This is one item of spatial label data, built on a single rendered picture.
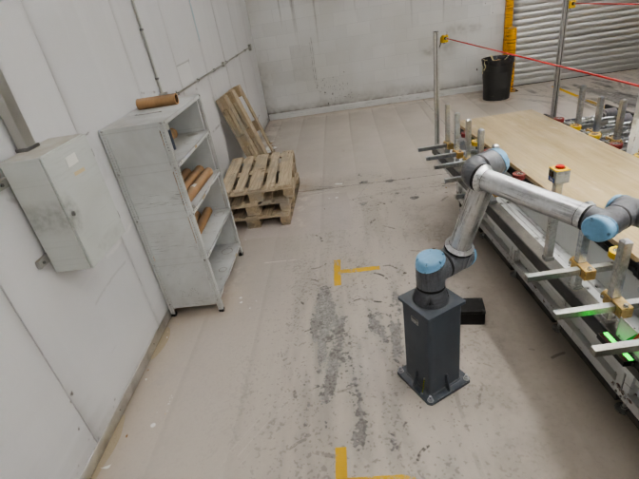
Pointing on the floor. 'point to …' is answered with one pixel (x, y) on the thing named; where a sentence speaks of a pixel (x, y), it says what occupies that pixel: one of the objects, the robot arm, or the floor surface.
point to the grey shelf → (205, 268)
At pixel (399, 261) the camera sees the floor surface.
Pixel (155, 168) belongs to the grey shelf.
